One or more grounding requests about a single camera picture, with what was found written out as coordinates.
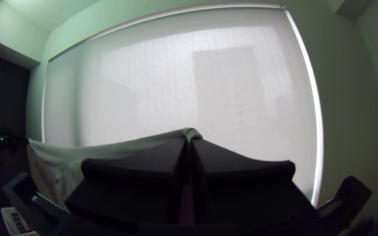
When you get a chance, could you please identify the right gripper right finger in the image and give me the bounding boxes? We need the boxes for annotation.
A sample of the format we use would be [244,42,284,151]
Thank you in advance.
[190,139,318,227]

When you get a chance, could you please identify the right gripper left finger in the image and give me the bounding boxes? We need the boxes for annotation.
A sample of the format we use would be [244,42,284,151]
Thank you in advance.
[64,135,190,227]

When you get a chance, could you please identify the grey t-shirt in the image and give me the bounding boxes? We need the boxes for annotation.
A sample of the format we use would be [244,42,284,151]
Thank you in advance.
[27,127,204,227]

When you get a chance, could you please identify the white laundry basket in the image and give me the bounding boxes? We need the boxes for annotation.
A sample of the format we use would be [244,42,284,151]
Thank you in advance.
[0,207,36,236]

